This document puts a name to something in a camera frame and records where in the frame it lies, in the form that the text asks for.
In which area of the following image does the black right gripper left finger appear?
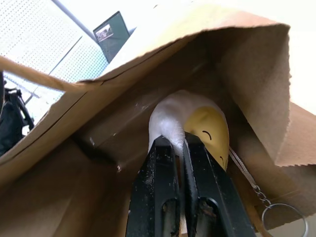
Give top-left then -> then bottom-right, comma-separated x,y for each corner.
125,135 -> 183,237

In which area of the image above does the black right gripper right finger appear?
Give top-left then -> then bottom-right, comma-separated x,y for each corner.
182,132 -> 257,237

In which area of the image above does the white and yellow egg plush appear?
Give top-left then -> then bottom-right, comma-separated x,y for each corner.
147,89 -> 230,171

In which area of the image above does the brown paper bag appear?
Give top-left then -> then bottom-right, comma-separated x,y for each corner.
0,3 -> 316,237

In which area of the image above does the black backpack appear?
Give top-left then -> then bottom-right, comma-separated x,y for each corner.
0,71 -> 35,157

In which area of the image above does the black laptop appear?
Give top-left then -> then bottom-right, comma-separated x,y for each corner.
92,10 -> 131,64

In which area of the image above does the white perforated panel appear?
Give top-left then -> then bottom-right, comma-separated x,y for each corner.
0,0 -> 109,83

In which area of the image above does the silver key ring with chain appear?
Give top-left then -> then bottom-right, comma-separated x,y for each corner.
229,147 -> 309,237

